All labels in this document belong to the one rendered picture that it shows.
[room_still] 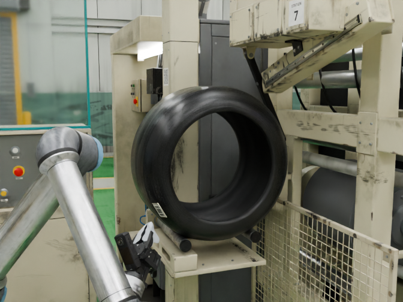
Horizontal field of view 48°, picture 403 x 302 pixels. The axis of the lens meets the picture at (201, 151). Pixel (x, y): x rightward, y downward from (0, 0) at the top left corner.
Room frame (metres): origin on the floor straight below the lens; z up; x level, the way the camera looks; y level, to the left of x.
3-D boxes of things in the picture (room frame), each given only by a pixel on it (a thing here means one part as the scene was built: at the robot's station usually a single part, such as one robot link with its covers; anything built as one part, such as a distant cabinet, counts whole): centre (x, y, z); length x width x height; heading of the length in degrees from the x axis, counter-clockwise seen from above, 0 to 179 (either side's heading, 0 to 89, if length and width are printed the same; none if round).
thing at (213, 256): (1.75, -0.01, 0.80); 0.37 x 0.36 x 0.02; 110
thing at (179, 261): (1.70, 0.12, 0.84); 0.36 x 0.09 x 0.06; 20
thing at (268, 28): (1.74, -0.34, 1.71); 0.61 x 0.25 x 0.15; 20
